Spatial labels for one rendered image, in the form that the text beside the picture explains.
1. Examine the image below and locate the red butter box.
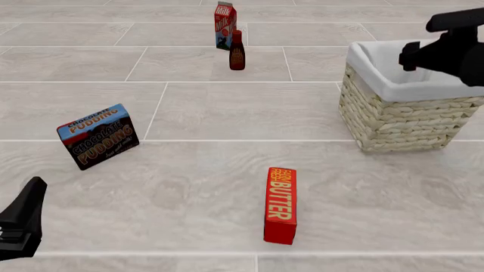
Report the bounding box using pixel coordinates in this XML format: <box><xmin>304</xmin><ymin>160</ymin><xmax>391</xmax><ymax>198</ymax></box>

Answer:
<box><xmin>263</xmin><ymin>166</ymin><xmax>298</xmax><ymax>246</ymax></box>

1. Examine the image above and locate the red and white milk carton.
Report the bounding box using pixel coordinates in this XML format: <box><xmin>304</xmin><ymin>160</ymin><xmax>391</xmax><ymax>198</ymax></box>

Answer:
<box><xmin>214</xmin><ymin>1</ymin><xmax>238</xmax><ymax>52</ymax></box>

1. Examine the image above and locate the chocolate pudding box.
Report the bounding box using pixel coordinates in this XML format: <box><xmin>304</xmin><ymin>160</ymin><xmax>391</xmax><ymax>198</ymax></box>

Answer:
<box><xmin>56</xmin><ymin>103</ymin><xmax>141</xmax><ymax>172</ymax></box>

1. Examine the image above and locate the white cloth basket liner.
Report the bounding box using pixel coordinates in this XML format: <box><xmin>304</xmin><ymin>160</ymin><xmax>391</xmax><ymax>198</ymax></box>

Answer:
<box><xmin>347</xmin><ymin>39</ymin><xmax>484</xmax><ymax>103</ymax></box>

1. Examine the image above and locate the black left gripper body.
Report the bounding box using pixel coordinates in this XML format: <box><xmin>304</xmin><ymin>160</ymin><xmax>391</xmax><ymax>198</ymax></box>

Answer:
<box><xmin>0</xmin><ymin>225</ymin><xmax>43</xmax><ymax>262</ymax></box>

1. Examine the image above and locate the dark red sauce bottle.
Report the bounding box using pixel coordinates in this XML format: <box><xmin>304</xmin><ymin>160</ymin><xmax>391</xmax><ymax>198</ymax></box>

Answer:
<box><xmin>228</xmin><ymin>29</ymin><xmax>247</xmax><ymax>71</ymax></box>

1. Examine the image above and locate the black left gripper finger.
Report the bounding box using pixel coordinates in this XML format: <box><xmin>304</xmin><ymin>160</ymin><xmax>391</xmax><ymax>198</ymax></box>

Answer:
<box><xmin>0</xmin><ymin>176</ymin><xmax>48</xmax><ymax>236</ymax></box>

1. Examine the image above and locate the woven straw basket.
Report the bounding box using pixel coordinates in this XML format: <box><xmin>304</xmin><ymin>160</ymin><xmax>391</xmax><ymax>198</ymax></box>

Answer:
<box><xmin>338</xmin><ymin>39</ymin><xmax>484</xmax><ymax>154</ymax></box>

